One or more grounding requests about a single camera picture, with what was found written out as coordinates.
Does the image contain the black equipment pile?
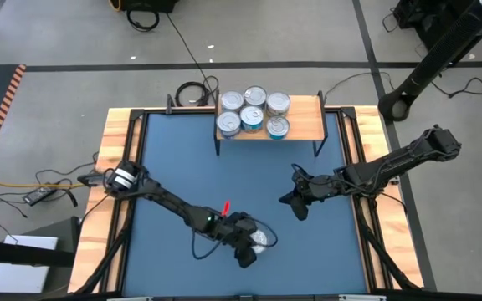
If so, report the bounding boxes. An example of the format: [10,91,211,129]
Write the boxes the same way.
[392,0,476,54]

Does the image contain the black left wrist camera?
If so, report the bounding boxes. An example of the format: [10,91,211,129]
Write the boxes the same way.
[234,246,259,269]

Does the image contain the white bracket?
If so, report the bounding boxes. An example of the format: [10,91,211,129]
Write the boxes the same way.
[338,293,387,301]
[105,295,155,301]

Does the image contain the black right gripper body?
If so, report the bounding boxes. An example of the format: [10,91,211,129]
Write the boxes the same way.
[293,173,345,202]

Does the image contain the wooden shelf black frame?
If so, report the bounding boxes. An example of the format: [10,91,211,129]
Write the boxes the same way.
[213,89,330,158]

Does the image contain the black right camera cable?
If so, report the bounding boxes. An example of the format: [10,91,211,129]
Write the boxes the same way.
[290,162,310,181]

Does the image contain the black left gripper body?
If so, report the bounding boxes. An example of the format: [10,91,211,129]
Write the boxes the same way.
[213,212,259,251]

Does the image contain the black equipment case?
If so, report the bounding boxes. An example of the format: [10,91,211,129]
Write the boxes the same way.
[119,0,180,13]

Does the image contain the black table frame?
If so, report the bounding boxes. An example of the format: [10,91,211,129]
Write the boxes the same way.
[68,106,424,296]

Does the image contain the black control box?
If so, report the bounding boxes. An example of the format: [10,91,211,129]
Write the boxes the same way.
[76,172,109,188]

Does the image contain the black stand bar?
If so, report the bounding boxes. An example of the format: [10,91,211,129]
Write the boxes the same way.
[0,215,79,268]

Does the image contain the white panel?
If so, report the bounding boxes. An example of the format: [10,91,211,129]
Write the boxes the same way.
[0,234,59,295]

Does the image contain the black left camera cable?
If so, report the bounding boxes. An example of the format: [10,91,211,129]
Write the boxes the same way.
[190,217,279,261]

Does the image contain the yellow floor cable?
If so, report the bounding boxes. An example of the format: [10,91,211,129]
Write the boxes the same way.
[0,175,88,190]

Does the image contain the black camera cable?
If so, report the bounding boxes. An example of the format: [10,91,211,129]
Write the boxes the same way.
[290,162,310,181]
[190,217,279,261]

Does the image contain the long black floor cable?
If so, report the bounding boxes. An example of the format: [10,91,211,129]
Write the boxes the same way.
[165,11,220,105]

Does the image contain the black power adapter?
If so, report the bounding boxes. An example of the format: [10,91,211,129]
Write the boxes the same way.
[22,186,59,207]

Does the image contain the black cable loop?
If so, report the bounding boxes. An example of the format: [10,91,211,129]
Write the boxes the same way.
[126,8,161,33]

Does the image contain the coiled black cable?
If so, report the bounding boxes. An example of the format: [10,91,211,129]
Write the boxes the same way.
[175,75,220,108]

